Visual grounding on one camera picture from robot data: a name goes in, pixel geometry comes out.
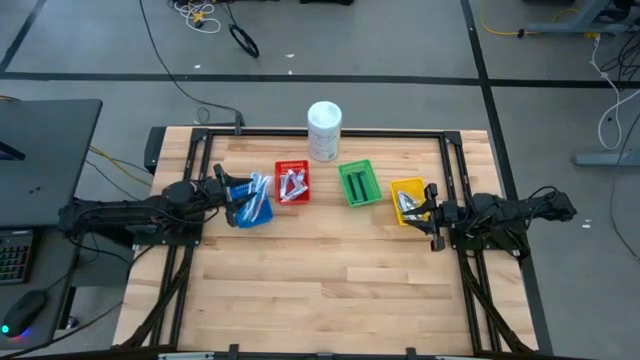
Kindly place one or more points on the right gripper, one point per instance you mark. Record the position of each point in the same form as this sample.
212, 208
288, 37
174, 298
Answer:
436, 220

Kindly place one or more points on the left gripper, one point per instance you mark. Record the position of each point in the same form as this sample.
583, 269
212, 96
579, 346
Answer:
231, 205

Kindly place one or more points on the teal toothbrush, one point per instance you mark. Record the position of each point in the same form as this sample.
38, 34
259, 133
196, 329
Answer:
254, 186

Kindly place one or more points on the nail clipper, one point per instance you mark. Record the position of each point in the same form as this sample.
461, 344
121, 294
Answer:
412, 205
404, 197

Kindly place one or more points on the blue toothbrush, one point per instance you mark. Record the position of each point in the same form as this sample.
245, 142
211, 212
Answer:
264, 195

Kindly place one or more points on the pink toothbrush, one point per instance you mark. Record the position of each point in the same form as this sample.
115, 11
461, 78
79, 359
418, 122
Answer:
259, 212

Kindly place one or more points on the small white toothpaste tube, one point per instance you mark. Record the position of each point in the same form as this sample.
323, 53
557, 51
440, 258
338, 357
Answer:
287, 180

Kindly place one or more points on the white purple toothpaste tube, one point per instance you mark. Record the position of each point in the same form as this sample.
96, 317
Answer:
295, 194
300, 177

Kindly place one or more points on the dark comb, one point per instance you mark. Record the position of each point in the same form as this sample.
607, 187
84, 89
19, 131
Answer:
354, 187
364, 187

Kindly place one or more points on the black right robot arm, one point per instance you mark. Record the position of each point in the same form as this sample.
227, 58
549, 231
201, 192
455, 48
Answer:
520, 210

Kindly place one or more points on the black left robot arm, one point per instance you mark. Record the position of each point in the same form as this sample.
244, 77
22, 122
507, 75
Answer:
125, 210

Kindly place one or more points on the blue plastic basket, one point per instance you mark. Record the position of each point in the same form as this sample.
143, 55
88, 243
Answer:
262, 216

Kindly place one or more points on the yellow plastic basket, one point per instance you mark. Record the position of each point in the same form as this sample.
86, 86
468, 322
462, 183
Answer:
415, 184

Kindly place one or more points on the red plastic basket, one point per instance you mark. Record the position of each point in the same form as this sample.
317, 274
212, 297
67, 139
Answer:
285, 166

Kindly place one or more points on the green plastic basket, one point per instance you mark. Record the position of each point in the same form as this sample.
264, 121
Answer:
374, 190

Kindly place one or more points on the white wipes canister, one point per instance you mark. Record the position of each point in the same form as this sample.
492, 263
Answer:
325, 135

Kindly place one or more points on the grey desk foot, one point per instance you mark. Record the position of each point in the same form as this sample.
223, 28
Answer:
605, 159

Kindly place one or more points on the dark grey desk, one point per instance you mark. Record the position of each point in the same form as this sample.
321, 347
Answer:
50, 165

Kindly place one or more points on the grey side table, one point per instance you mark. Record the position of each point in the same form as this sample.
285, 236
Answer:
55, 280

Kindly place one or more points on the black keyboard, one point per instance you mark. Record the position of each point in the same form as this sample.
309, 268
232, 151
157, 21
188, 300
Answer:
15, 257

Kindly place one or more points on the black computer mouse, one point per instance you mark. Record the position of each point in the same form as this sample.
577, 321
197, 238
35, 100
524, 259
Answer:
25, 312

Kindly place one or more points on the grey desk leg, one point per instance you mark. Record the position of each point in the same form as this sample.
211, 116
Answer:
575, 22

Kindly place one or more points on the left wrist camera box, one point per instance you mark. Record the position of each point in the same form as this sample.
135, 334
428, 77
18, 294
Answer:
214, 190

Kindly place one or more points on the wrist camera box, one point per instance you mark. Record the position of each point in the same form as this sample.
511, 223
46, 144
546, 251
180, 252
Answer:
450, 211
214, 190

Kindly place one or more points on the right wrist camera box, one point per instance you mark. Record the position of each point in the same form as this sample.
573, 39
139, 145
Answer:
450, 211

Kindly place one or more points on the black table frame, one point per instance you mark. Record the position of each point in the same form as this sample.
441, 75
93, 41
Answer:
400, 133

